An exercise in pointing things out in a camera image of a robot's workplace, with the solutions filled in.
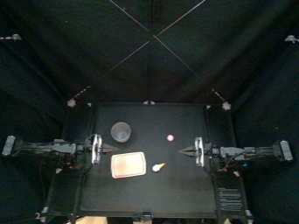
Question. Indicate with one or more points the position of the toy ice cream cone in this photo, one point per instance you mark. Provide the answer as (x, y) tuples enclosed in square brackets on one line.
[(158, 167)]

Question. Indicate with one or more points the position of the black table edge clamp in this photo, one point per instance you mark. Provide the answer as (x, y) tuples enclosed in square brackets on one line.
[(144, 216)]

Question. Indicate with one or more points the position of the white printed label sticker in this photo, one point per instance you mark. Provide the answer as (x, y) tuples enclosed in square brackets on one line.
[(230, 201)]

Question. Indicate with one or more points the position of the grey plastic cup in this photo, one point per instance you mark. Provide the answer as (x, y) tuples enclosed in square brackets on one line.
[(120, 131)]

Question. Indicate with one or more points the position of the grey frame corner bracket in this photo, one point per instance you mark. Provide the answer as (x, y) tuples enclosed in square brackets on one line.
[(226, 105), (13, 37), (291, 38), (71, 102), (148, 102)]

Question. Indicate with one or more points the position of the pink square plate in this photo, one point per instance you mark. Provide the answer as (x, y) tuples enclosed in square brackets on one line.
[(128, 164)]

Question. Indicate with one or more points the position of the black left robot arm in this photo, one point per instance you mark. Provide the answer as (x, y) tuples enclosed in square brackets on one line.
[(58, 147)]

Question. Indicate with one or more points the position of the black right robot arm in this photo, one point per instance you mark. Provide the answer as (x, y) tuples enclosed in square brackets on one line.
[(248, 151)]

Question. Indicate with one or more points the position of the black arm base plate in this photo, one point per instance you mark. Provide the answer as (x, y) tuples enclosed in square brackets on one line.
[(230, 194), (64, 191)]

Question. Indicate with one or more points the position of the small pink round toy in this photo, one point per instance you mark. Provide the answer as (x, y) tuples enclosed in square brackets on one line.
[(170, 137)]

